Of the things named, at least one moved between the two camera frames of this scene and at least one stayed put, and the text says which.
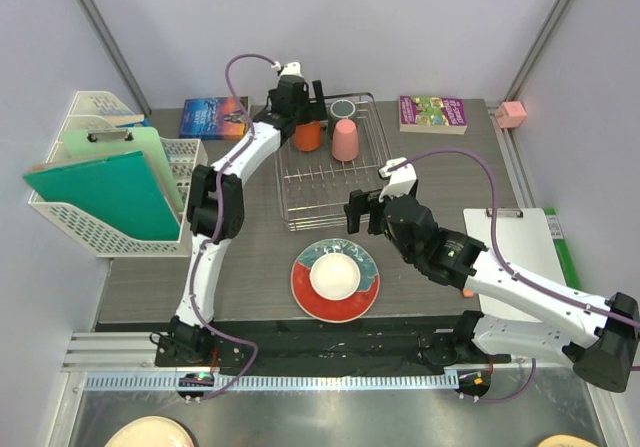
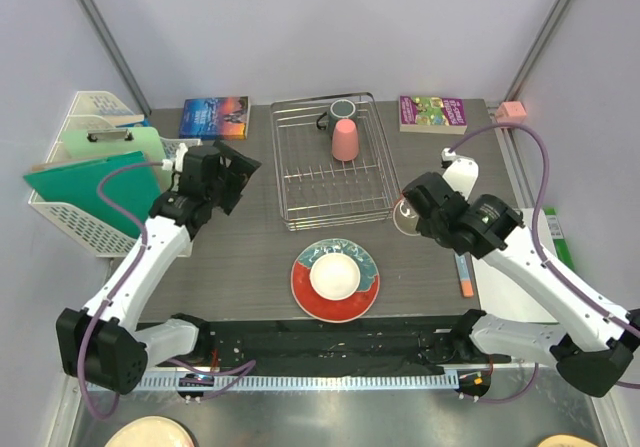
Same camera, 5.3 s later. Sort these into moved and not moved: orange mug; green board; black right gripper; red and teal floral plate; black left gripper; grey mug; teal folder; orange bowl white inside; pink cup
Moved: black right gripper; black left gripper; orange mug
Not moved: orange bowl white inside; green board; red and teal floral plate; grey mug; pink cup; teal folder
